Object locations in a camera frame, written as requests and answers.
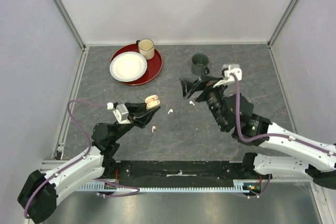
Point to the white paper plate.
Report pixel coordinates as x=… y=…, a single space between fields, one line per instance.
x=128 y=66

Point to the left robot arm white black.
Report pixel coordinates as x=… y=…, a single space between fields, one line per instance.
x=43 y=192

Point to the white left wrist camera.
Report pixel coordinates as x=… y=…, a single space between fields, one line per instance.
x=120 y=112

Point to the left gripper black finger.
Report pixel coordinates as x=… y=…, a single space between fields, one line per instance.
x=154 y=110
x=136 y=109

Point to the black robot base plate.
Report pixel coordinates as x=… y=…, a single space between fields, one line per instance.
x=183 y=174

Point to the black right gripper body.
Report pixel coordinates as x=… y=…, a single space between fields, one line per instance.
x=211 y=95

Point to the dark green mug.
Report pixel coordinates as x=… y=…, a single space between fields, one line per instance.
x=200 y=64

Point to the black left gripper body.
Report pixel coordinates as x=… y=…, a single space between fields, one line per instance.
x=136 y=121

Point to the cream ceramic mug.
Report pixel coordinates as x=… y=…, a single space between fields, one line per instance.
x=146 y=48

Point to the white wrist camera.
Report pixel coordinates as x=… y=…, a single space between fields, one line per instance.
x=120 y=112
x=231 y=73

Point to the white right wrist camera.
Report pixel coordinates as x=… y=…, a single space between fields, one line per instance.
x=231 y=73

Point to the beige earbud charging case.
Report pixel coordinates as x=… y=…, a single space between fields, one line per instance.
x=152 y=102

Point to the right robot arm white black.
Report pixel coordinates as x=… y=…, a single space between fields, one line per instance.
x=233 y=113

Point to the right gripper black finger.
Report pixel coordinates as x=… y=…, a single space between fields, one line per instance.
x=190 y=87
x=208 y=80

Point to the slotted grey cable duct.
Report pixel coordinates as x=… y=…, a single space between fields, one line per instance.
x=102 y=187

